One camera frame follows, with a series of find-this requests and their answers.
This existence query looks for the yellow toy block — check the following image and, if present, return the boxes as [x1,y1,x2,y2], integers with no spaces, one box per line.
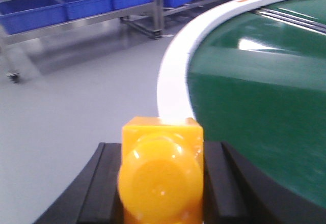
[118,117,204,223]

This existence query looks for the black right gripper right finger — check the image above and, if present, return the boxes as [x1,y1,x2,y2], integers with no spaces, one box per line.
[203,142,325,223]

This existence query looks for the white outer table rim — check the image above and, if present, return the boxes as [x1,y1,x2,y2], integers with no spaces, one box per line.
[156,0,326,127]

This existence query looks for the metal shelf rack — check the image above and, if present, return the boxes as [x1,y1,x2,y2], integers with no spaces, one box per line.
[1,0,227,83]

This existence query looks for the metal rail bars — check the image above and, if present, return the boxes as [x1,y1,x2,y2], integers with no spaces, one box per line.
[254,8,325,34]

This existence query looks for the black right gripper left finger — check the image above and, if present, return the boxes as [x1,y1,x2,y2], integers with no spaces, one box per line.
[35,143,124,223]

